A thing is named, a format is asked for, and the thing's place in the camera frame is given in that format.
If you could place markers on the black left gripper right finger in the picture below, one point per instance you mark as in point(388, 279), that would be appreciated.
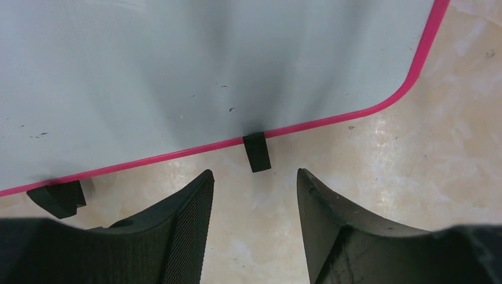
point(346, 243)

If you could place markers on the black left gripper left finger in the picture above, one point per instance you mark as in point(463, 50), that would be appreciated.
point(164, 243)

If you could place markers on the pink framed whiteboard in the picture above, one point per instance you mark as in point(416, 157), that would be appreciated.
point(94, 87)

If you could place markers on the black whiteboard clip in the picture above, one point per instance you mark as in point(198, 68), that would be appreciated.
point(257, 152)
point(60, 200)

